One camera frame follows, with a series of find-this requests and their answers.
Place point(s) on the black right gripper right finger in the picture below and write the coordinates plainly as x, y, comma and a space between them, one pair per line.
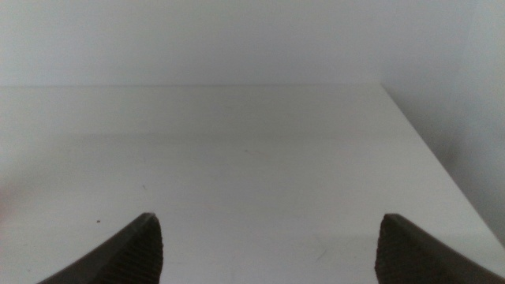
410, 258

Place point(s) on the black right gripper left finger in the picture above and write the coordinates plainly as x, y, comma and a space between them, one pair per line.
130, 258

